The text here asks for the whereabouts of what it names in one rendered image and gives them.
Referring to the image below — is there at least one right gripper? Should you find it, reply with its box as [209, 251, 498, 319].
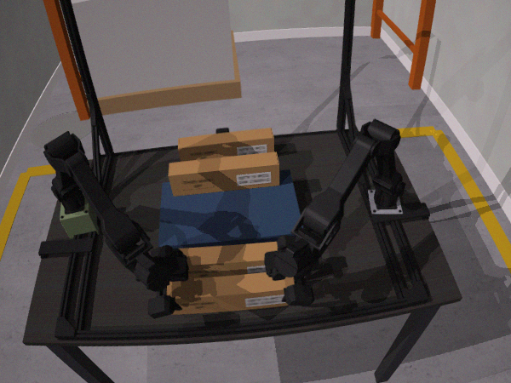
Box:
[148, 245, 182, 318]

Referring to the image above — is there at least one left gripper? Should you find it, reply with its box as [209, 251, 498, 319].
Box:
[277, 235, 319, 306]

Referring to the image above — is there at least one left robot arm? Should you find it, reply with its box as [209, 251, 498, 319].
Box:
[264, 119, 405, 281]

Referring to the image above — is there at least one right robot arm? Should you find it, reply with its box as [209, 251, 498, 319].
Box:
[43, 131, 189, 292]

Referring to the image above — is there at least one brown cardboard carton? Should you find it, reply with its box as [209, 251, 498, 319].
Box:
[180, 242, 278, 279]
[169, 152, 279, 197]
[167, 272, 294, 315]
[178, 128, 274, 162]

